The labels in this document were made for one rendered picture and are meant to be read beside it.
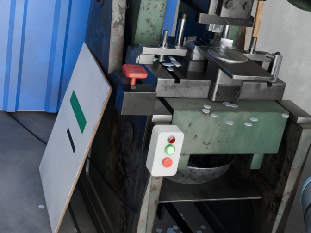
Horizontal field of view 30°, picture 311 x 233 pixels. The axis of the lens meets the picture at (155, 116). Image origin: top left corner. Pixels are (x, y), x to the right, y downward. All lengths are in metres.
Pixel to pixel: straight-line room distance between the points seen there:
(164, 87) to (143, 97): 0.15
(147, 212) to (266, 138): 0.44
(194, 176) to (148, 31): 0.51
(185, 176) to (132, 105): 0.42
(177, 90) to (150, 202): 0.34
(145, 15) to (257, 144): 0.57
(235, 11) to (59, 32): 1.31
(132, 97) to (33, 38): 1.41
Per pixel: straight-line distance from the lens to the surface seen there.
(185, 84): 1.74
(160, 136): 1.54
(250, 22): 1.85
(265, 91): 1.88
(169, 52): 1.83
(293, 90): 3.65
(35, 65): 2.96
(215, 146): 1.77
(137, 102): 1.58
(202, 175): 1.91
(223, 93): 1.77
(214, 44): 1.89
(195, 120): 1.70
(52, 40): 2.93
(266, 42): 3.42
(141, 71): 1.55
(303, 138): 1.84
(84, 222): 2.19
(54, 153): 2.35
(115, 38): 2.02
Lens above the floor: 1.26
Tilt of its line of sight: 23 degrees down
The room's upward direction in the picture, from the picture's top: 11 degrees clockwise
